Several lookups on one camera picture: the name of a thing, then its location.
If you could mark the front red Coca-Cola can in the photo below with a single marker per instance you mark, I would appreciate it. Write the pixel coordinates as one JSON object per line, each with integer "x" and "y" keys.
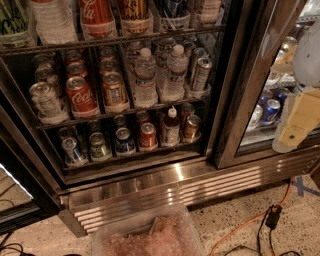
{"x": 81, "y": 97}

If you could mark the black power adapter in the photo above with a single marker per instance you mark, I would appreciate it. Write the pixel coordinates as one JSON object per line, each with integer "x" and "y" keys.
{"x": 273, "y": 217}

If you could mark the green LaCroix can top shelf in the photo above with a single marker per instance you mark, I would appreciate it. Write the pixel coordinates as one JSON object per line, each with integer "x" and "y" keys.
{"x": 16, "y": 24}

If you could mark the blue white can bottom shelf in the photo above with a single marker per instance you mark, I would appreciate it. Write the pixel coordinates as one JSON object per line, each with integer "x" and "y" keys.
{"x": 74, "y": 157}

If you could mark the red Coca-Cola can top shelf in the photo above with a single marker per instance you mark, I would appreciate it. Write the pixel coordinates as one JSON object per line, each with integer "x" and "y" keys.
{"x": 96, "y": 19}

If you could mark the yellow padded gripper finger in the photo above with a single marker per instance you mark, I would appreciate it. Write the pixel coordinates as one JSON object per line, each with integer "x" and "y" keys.
{"x": 300, "y": 116}

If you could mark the dark blue can top shelf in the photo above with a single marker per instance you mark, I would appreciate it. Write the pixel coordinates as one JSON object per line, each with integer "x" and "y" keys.
{"x": 173, "y": 14}

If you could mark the clear plastic bin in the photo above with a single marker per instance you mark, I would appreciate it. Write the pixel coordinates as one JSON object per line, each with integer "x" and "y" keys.
{"x": 162, "y": 231}

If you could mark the blue Pepsi can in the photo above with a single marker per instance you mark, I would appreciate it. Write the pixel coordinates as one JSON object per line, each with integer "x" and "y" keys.
{"x": 270, "y": 110}

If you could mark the pale can top shelf right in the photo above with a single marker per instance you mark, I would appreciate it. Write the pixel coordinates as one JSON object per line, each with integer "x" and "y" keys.
{"x": 206, "y": 13}

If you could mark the steel fridge door frame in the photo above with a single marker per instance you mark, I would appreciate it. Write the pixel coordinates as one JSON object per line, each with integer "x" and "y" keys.
{"x": 262, "y": 27}

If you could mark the steel fridge base grille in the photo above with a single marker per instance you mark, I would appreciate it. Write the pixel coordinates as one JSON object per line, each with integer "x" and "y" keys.
{"x": 85, "y": 209}

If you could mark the white capped juice bottle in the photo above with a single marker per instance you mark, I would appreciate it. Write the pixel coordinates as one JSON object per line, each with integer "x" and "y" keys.
{"x": 170, "y": 128}

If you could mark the front white can middle shelf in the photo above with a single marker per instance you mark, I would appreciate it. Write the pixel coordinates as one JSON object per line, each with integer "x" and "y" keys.
{"x": 50, "y": 108}

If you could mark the right water bottle middle shelf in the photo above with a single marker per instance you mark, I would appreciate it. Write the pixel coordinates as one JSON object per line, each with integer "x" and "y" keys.
{"x": 173, "y": 88}

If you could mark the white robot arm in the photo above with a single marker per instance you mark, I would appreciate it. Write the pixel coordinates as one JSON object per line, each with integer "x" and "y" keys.
{"x": 306, "y": 60}

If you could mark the left water bottle middle shelf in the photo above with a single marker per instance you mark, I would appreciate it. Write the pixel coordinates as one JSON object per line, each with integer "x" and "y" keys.
{"x": 145, "y": 93}

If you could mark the front orange can middle shelf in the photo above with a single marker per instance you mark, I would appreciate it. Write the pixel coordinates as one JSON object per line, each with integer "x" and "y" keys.
{"x": 115, "y": 94}

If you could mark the copper can bottom shelf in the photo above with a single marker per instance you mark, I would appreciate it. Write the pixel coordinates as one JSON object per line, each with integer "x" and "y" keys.
{"x": 191, "y": 131}

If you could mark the red can bottom shelf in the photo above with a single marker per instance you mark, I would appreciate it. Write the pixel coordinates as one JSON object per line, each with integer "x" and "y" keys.
{"x": 147, "y": 137}

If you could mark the green can bottom shelf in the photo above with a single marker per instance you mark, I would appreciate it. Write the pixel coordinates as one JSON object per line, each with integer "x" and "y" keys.
{"x": 99, "y": 151}

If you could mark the orange LaCroix can top shelf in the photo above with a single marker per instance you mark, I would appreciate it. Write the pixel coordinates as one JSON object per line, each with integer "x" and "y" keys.
{"x": 135, "y": 17}

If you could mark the silver slim can middle shelf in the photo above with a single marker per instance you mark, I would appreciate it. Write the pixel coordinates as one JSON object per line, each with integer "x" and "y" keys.
{"x": 203, "y": 69}

